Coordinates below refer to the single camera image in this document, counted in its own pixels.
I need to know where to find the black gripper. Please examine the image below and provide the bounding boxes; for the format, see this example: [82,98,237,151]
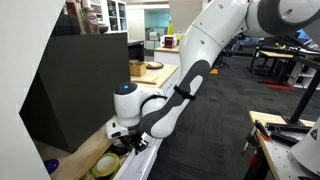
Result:
[116,129,150,156]

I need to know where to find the yellow-green tape roll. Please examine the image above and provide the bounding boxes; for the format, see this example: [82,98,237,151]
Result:
[91,152,121,179]

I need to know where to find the wooden stick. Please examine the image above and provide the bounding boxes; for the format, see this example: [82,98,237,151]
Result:
[131,77,158,86]

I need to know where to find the brown round plate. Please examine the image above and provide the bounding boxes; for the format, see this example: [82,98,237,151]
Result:
[145,61,165,71]

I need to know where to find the black metal tool chest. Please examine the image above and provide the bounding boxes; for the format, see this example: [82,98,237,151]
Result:
[19,31,131,155]

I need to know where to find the blue round object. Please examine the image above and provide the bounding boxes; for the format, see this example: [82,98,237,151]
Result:
[43,158,61,176]

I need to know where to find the red and white box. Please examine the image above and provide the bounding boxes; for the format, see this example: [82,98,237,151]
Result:
[160,34,180,50]

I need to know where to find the black clamp orange pad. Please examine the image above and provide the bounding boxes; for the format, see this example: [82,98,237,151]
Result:
[252,119,301,147]

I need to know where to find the white bookshelf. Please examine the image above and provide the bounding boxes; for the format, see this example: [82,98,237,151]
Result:
[87,0,130,35]

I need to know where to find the robot mounting table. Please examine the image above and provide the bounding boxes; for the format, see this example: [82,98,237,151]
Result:
[241,110,320,180]

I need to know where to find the black bar clamp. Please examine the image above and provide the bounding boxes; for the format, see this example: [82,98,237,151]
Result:
[265,121,317,135]

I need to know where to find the black stand pole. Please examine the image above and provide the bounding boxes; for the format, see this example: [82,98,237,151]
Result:
[285,66,320,126]

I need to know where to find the orange-handled clamp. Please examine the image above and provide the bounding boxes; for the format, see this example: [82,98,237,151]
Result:
[248,149,261,168]

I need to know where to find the black frame desk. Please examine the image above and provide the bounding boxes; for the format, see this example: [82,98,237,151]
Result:
[249,44,320,88]

